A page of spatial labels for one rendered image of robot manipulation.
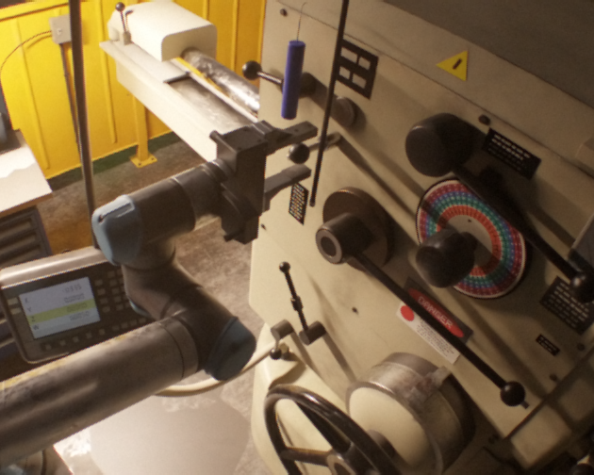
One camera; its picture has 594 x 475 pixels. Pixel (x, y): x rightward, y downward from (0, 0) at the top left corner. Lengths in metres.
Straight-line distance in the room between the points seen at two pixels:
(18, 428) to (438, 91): 0.58
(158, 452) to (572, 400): 1.81
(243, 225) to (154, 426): 1.78
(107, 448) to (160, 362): 1.77
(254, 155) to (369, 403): 0.46
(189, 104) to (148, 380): 1.37
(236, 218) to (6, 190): 1.43
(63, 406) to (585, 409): 0.65
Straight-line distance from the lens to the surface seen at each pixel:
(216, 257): 2.85
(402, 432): 0.85
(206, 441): 2.26
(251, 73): 0.86
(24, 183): 1.97
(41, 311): 1.16
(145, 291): 0.66
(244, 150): 0.63
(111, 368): 0.53
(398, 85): 0.69
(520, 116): 0.62
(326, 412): 0.71
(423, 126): 0.60
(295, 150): 0.73
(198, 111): 1.77
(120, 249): 0.59
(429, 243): 0.62
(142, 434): 2.30
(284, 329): 1.18
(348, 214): 0.80
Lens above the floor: 2.10
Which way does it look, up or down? 44 degrees down
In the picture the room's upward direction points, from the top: 9 degrees clockwise
